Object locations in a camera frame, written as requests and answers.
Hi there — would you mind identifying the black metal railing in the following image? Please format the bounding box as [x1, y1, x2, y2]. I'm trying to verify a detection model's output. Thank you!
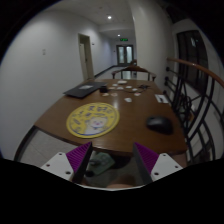
[164, 57, 224, 165]

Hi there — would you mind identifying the double glass door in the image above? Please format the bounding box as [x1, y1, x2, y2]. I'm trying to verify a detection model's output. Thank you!
[116, 45, 134, 66]

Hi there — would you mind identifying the white side door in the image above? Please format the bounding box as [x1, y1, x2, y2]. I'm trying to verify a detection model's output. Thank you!
[79, 34, 94, 80]

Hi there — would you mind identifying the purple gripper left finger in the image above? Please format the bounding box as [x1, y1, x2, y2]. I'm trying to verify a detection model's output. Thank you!
[66, 142, 93, 183]

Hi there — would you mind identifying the black laptop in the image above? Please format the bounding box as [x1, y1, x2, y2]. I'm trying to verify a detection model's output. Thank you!
[65, 82, 106, 99]

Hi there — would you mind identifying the green exit sign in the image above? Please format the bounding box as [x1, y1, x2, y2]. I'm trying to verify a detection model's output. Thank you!
[120, 38, 128, 42]

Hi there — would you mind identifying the wooden chair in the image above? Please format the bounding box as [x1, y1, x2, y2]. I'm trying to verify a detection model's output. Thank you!
[112, 59, 157, 81]

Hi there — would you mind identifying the small black box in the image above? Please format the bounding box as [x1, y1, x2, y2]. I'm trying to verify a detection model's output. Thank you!
[100, 86, 108, 93]

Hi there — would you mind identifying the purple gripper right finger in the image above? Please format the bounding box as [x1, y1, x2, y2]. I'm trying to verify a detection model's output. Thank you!
[133, 143, 159, 185]

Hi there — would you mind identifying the round yellow mouse pad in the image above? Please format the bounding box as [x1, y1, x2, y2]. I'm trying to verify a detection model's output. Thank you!
[66, 102, 120, 139]

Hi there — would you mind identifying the white paper card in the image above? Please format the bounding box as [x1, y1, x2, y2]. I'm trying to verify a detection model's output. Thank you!
[155, 94, 168, 104]

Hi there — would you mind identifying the green patterned cushion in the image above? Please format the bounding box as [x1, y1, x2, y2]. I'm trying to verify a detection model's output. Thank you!
[87, 152, 115, 175]

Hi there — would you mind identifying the white round disc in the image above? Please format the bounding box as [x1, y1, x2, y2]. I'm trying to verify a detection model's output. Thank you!
[124, 98, 132, 102]

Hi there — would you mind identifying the black computer mouse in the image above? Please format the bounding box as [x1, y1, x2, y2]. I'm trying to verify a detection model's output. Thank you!
[146, 116, 173, 135]

